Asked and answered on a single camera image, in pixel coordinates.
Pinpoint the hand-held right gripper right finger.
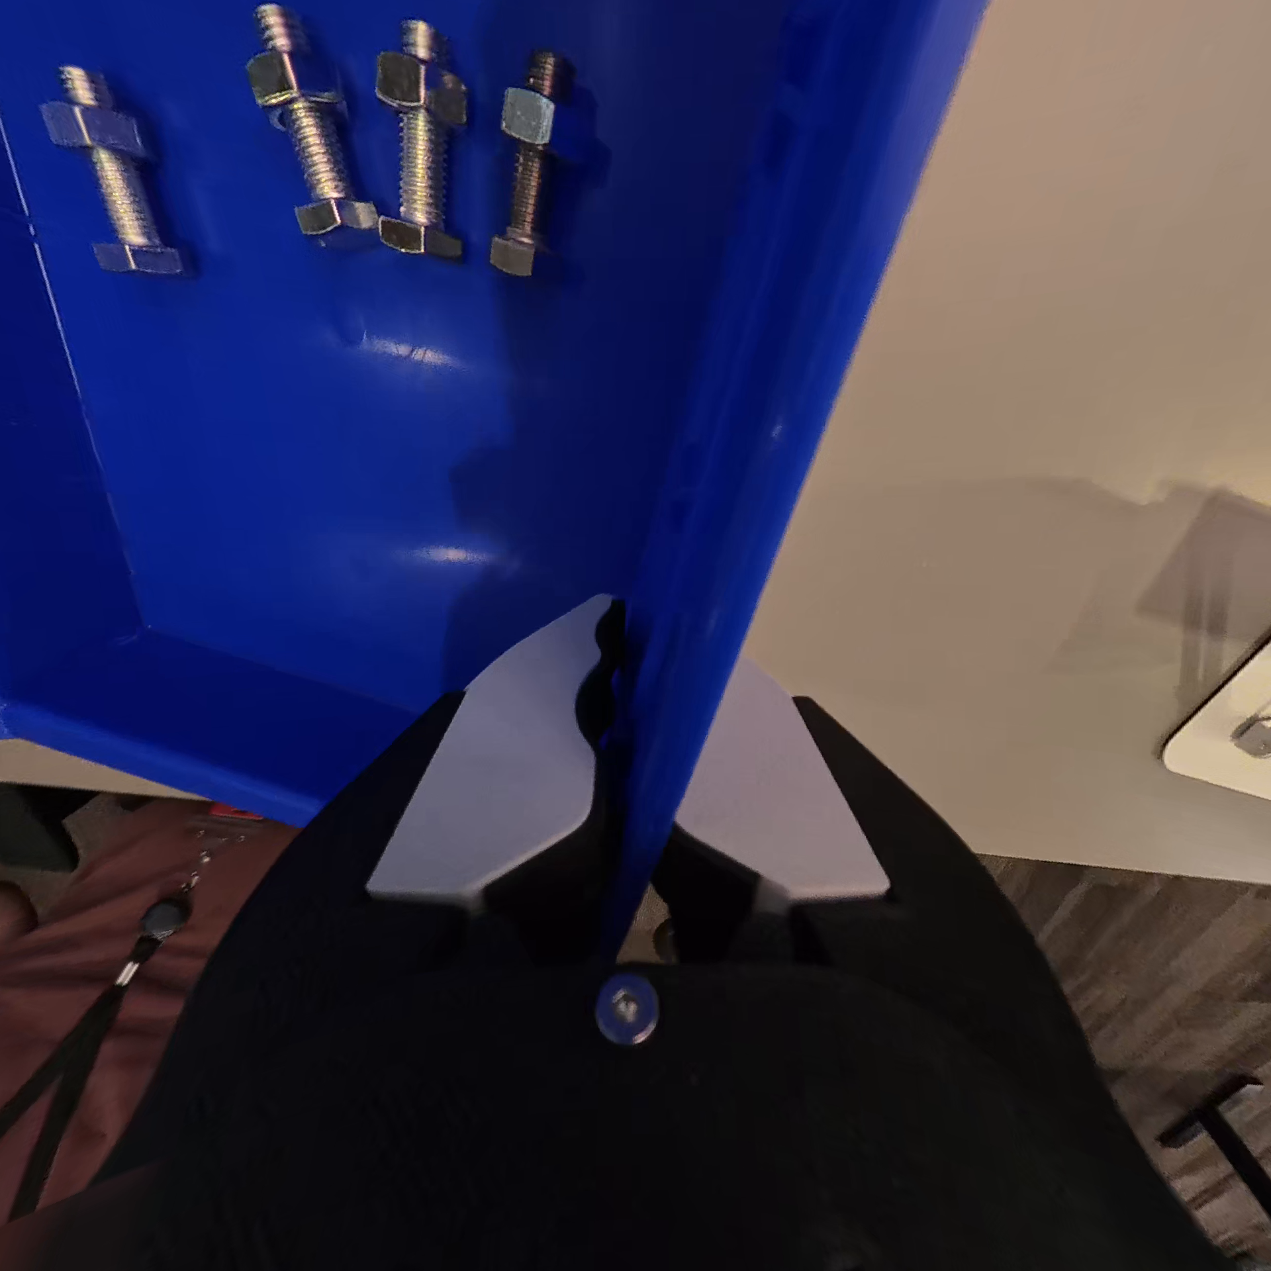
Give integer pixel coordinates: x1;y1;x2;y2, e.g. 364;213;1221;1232
676;657;891;903

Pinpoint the blue plastic tray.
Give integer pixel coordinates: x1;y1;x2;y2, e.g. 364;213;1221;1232
0;0;993;971

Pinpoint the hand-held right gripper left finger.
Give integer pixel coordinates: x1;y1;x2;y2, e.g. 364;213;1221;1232
364;592;626;906

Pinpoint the black shoulder strap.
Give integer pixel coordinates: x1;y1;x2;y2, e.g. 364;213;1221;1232
0;893;200;1224

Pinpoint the black desk leg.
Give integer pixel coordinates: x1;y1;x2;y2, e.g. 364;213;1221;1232
1156;1072;1271;1208

